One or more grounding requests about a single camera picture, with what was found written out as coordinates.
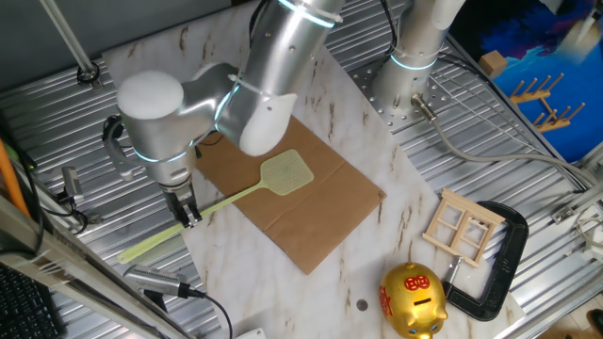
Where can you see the small wooden cube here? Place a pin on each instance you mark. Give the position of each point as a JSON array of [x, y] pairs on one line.
[[492, 64]]

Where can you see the blue printed poster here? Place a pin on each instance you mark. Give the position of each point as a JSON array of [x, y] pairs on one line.
[[565, 94]]

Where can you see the small aluminium foot bracket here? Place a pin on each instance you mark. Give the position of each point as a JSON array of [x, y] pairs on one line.
[[95, 219]]

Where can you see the small wooden window frame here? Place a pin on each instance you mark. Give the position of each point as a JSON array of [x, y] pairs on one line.
[[473, 207]]

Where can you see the aluminium frame beam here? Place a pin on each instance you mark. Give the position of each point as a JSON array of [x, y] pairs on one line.
[[70, 268]]

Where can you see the orange tube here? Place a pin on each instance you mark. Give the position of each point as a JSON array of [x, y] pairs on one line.
[[9, 179]]

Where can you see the wooden peg rack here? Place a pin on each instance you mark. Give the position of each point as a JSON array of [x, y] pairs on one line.
[[553, 124], [530, 97]]

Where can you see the brown cardboard sheet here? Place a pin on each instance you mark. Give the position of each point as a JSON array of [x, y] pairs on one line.
[[306, 221]]

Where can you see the white marble board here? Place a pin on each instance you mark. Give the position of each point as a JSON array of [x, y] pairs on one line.
[[235, 282]]

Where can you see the perforated aluminium base plate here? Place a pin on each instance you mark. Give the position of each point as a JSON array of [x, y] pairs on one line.
[[365, 87]]

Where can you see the aluminium pole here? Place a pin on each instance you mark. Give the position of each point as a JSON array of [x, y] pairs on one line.
[[70, 42]]

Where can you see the silver finned camera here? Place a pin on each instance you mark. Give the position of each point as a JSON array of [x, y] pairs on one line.
[[151, 278]]

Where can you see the small grey coin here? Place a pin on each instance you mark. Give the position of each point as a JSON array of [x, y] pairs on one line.
[[362, 305]]

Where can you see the golden piggy bank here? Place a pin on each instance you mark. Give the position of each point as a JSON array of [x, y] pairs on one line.
[[410, 301]]

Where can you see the light green plastic flyswatter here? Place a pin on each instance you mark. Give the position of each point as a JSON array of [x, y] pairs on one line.
[[285, 174]]

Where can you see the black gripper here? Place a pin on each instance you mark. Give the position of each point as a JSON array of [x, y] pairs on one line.
[[178, 193]]

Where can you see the black keyboard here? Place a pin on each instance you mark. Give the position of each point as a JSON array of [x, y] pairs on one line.
[[23, 311]]

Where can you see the black C-clamp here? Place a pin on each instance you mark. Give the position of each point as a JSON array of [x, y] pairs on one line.
[[511, 254]]

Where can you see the black clamp device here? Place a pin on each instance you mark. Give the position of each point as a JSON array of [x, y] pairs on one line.
[[71, 181]]

